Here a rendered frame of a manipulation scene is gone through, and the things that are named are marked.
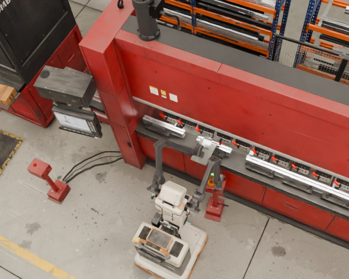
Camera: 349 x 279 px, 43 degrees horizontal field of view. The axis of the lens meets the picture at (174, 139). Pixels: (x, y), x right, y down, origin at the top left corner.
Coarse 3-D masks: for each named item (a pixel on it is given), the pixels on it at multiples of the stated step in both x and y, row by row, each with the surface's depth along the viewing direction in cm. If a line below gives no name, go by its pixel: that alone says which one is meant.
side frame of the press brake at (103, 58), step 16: (112, 0) 396; (128, 0) 395; (112, 16) 387; (128, 16) 385; (96, 32) 379; (112, 32) 377; (80, 48) 377; (96, 48) 370; (112, 48) 380; (96, 64) 388; (112, 64) 390; (96, 80) 414; (112, 80) 401; (112, 96) 427; (128, 96) 446; (112, 112) 459; (128, 112) 461; (144, 112) 503; (160, 112) 553; (112, 128) 495; (128, 128) 476; (128, 144) 514; (128, 160) 560; (144, 160) 563
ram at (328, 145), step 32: (128, 64) 405; (160, 64) 380; (160, 96) 428; (192, 96) 400; (224, 96) 376; (256, 96) 354; (224, 128) 422; (256, 128) 395; (288, 128) 371; (320, 128) 350; (320, 160) 389
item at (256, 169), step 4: (248, 164) 461; (248, 168) 459; (252, 168) 458; (256, 168) 458; (260, 168) 457; (256, 172) 457; (260, 172) 455; (264, 172) 455; (268, 172) 455; (268, 176) 453; (272, 176) 452
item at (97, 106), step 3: (90, 102) 477; (93, 102) 476; (96, 102) 476; (99, 102) 476; (72, 105) 477; (90, 105) 475; (93, 105) 475; (96, 105) 474; (99, 105) 474; (81, 108) 481; (93, 108) 480; (96, 108) 480; (99, 108) 472; (102, 108) 472; (99, 111) 478; (102, 111) 477; (105, 114) 476
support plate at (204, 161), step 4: (212, 144) 464; (204, 148) 463; (208, 148) 463; (212, 148) 462; (208, 152) 460; (212, 152) 460; (192, 156) 460; (196, 156) 459; (204, 156) 458; (208, 156) 458; (192, 160) 457; (196, 160) 457; (200, 160) 457; (204, 160) 456; (204, 164) 454
